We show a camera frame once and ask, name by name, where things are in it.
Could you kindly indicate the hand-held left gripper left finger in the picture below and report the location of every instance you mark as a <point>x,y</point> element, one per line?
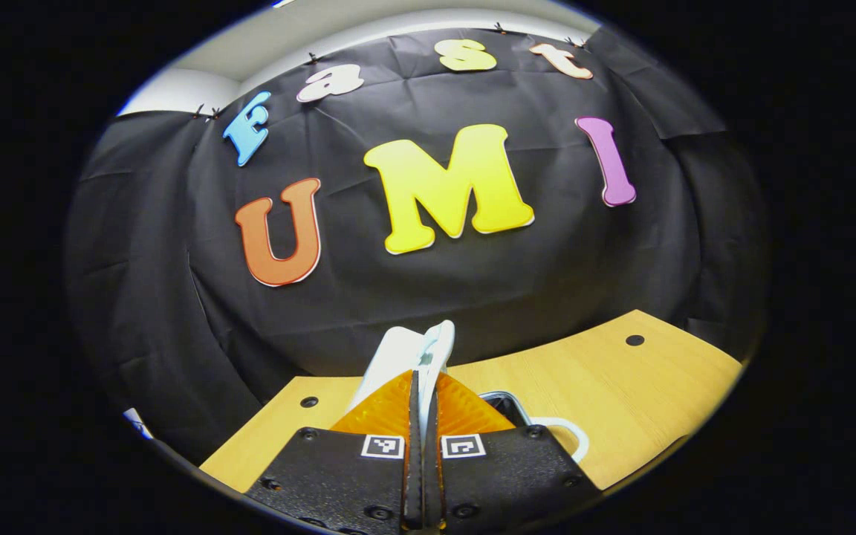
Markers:
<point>414,483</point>

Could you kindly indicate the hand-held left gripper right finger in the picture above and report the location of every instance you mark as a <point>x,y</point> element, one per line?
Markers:
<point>434,483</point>

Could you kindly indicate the light blue suitcase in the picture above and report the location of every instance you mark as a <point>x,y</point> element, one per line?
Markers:
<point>398,357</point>

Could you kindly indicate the black backdrop cloth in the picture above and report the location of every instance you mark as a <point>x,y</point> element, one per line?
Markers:
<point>547,267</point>

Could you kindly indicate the white bar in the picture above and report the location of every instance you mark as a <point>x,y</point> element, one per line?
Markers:
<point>138,422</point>

